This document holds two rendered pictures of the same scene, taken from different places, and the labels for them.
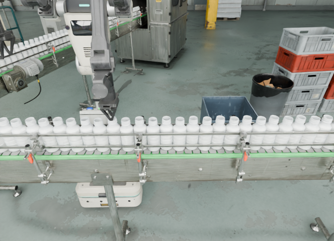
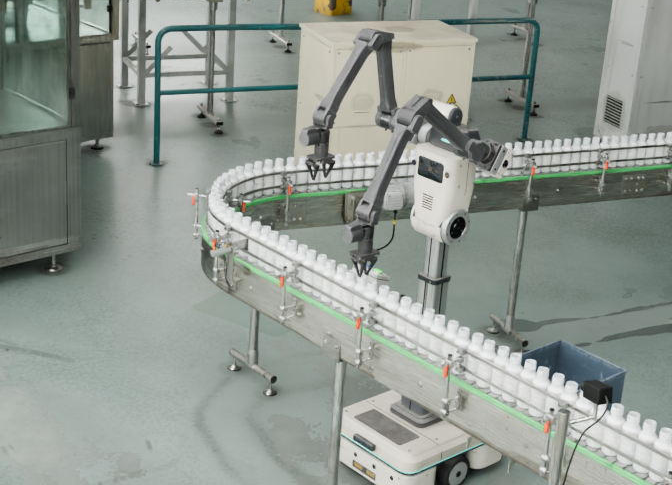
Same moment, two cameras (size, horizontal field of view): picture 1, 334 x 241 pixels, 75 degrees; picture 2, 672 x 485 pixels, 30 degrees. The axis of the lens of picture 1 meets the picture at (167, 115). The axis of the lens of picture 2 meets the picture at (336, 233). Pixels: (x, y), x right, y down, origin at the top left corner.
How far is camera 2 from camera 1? 3.89 m
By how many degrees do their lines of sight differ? 44
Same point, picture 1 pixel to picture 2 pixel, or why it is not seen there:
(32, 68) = (391, 198)
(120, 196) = (382, 458)
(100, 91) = (347, 236)
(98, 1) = (386, 161)
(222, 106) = (590, 375)
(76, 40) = (418, 182)
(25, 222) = (252, 428)
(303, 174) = (527, 457)
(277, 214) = not seen: outside the picture
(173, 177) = (394, 382)
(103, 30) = (378, 185)
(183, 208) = not seen: outside the picture
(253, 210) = not seen: outside the picture
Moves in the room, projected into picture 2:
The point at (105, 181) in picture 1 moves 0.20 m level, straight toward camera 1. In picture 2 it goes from (333, 352) to (308, 372)
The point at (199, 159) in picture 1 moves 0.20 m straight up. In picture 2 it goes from (419, 366) to (424, 316)
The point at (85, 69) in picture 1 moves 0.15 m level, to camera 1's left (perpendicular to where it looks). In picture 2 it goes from (418, 223) to (394, 212)
